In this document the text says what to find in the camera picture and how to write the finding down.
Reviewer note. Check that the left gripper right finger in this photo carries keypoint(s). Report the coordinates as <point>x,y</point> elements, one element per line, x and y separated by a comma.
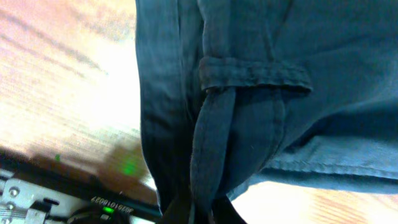
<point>224,212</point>

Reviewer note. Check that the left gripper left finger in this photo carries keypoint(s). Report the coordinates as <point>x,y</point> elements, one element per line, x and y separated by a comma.
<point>180,211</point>

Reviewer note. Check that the navy blue shorts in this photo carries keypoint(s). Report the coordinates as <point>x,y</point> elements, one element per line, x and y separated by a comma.
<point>238,92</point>

